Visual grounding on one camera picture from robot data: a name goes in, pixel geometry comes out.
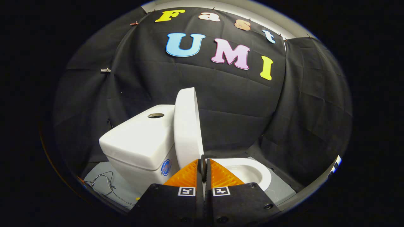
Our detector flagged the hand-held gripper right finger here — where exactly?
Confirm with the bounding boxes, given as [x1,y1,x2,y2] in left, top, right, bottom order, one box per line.
[205,159,281,226]

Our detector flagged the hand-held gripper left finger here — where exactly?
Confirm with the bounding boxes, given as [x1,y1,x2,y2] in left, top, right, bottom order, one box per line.
[126,159,205,226]

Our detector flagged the black floor cables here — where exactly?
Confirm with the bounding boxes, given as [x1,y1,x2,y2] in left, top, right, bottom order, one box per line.
[84,171,136,208]

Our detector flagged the black backdrop cloth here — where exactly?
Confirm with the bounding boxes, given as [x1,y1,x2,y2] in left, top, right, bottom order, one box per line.
[54,6,352,189]

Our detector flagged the white toilet lid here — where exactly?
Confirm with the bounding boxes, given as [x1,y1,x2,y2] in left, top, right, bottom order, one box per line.
[174,87,205,170]

